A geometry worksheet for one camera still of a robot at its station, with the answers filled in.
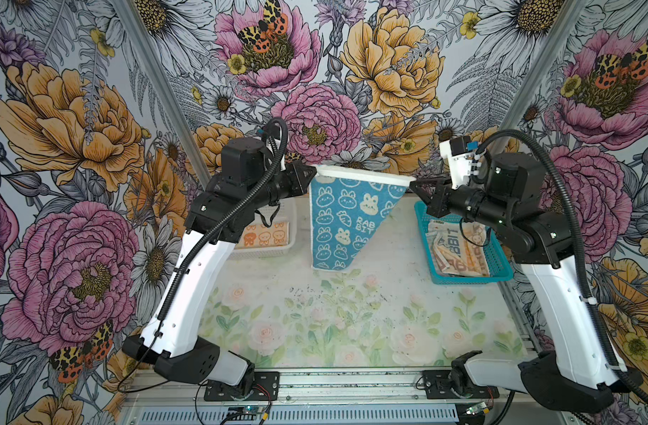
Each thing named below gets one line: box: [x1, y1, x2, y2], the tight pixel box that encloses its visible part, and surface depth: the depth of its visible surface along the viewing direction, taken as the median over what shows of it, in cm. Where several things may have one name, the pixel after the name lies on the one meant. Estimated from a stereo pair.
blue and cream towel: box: [309, 165, 417, 271], surface depth 72 cm
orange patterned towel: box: [235, 221, 290, 250], surface depth 107 cm
